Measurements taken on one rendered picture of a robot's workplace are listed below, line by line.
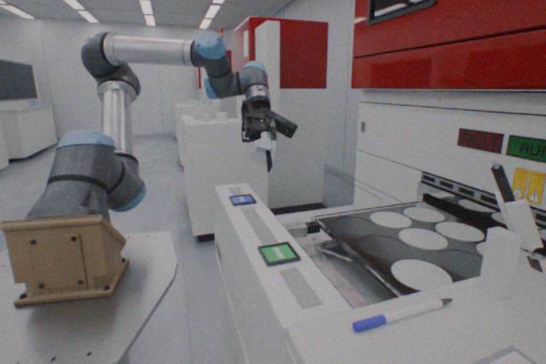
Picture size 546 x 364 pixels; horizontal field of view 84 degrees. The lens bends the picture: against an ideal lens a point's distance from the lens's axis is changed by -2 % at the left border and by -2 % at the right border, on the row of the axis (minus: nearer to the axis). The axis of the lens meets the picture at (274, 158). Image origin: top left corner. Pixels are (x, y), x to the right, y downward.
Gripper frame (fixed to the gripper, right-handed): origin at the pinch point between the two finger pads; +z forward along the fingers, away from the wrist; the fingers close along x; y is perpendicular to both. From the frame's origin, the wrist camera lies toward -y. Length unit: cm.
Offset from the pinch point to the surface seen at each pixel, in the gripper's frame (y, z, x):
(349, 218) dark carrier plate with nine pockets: -18.5, 15.8, -0.4
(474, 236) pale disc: -41, 26, 13
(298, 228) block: -3.5, 18.6, 1.7
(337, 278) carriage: -5.8, 31.8, 12.1
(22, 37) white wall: 385, -579, -466
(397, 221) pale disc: -29.3, 18.3, 3.5
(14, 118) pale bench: 309, -318, -413
